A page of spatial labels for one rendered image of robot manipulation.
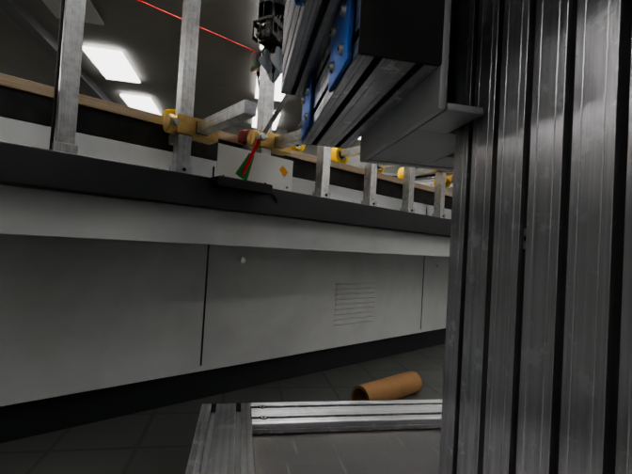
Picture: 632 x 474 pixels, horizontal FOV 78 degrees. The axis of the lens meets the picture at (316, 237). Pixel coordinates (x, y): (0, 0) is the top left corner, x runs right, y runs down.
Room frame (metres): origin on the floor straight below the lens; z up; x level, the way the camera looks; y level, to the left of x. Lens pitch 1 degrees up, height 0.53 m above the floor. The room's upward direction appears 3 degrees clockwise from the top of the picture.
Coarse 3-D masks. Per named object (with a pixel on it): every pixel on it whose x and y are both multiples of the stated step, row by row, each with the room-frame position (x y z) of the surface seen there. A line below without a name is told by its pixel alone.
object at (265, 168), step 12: (228, 156) 1.08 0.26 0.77; (240, 156) 1.10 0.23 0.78; (264, 156) 1.16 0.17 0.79; (216, 168) 1.06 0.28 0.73; (228, 168) 1.08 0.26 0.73; (252, 168) 1.13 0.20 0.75; (264, 168) 1.16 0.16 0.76; (276, 168) 1.19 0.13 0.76; (288, 168) 1.22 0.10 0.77; (252, 180) 1.13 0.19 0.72; (264, 180) 1.16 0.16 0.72; (276, 180) 1.19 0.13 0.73; (288, 180) 1.22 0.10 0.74
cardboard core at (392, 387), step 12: (408, 372) 1.48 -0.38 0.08; (372, 384) 1.33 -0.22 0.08; (384, 384) 1.36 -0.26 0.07; (396, 384) 1.39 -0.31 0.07; (408, 384) 1.42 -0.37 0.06; (420, 384) 1.47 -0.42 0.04; (360, 396) 1.35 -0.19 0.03; (372, 396) 1.29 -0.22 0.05; (384, 396) 1.33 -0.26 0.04; (396, 396) 1.38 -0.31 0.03
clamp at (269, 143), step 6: (252, 132) 1.15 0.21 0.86; (258, 132) 1.15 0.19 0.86; (246, 138) 1.17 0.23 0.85; (252, 138) 1.15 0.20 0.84; (270, 138) 1.17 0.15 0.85; (252, 144) 1.15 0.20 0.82; (264, 144) 1.16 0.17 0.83; (270, 144) 1.17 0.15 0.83; (276, 150) 1.19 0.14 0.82; (282, 150) 1.20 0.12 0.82; (288, 150) 1.21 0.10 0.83
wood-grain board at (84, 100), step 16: (0, 80) 0.91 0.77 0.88; (16, 80) 0.93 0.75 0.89; (48, 96) 0.98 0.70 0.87; (80, 96) 1.02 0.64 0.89; (112, 112) 1.08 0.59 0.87; (128, 112) 1.10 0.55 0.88; (144, 112) 1.13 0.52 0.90; (240, 144) 1.34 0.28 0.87; (304, 160) 1.54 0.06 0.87; (384, 176) 1.86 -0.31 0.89; (432, 192) 2.15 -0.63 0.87; (448, 192) 2.25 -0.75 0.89
